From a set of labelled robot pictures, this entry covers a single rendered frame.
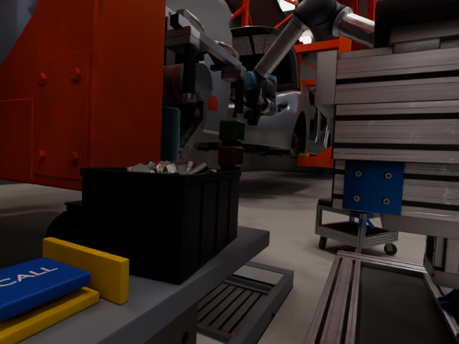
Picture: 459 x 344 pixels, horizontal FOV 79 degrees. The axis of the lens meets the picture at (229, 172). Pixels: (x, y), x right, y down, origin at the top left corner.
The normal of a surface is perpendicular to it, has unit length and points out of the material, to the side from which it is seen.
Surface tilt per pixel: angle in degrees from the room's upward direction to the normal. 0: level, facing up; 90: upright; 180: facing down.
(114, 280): 90
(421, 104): 90
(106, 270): 90
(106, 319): 0
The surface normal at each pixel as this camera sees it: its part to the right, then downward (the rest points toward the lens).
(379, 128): -0.44, 0.02
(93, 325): 0.05, -1.00
